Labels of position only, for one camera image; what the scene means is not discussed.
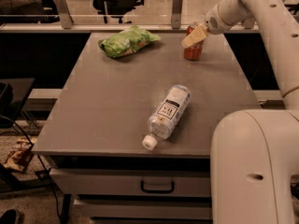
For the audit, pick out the lower grey drawer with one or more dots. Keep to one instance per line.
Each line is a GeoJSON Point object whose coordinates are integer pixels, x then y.
{"type": "Point", "coordinates": [143, 210]}

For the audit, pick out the green chip bag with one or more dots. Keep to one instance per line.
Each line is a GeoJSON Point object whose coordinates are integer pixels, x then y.
{"type": "Point", "coordinates": [127, 42]}

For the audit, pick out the grey drawer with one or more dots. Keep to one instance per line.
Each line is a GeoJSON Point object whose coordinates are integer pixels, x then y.
{"type": "Point", "coordinates": [127, 182]}
{"type": "Point", "coordinates": [143, 210]}

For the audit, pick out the red coke can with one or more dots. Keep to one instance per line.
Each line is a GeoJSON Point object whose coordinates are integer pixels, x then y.
{"type": "Point", "coordinates": [193, 53]}

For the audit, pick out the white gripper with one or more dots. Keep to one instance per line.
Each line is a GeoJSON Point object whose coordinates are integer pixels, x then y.
{"type": "Point", "coordinates": [212, 22]}

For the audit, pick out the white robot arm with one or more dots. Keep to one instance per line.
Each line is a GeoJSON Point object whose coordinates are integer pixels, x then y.
{"type": "Point", "coordinates": [255, 153]}

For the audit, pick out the crumpled snack bag on floor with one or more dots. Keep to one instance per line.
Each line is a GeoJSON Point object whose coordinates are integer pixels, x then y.
{"type": "Point", "coordinates": [20, 155]}

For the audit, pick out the clear plastic water bottle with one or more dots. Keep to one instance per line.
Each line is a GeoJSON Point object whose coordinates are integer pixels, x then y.
{"type": "Point", "coordinates": [164, 119]}

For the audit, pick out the black shoe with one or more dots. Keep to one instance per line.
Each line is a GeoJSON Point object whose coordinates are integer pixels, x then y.
{"type": "Point", "coordinates": [11, 216]}

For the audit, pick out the middle metal bracket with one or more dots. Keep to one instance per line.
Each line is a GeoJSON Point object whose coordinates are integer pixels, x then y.
{"type": "Point", "coordinates": [176, 13]}

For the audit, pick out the black side table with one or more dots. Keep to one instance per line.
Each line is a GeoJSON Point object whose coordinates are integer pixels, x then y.
{"type": "Point", "coordinates": [14, 93]}

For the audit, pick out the left metal bracket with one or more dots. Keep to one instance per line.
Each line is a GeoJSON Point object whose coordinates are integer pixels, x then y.
{"type": "Point", "coordinates": [64, 15]}

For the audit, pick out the upper grey drawer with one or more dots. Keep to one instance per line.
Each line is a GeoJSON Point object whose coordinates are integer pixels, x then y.
{"type": "Point", "coordinates": [127, 182]}

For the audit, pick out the black drawer handle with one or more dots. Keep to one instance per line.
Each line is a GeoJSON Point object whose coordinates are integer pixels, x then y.
{"type": "Point", "coordinates": [157, 188]}

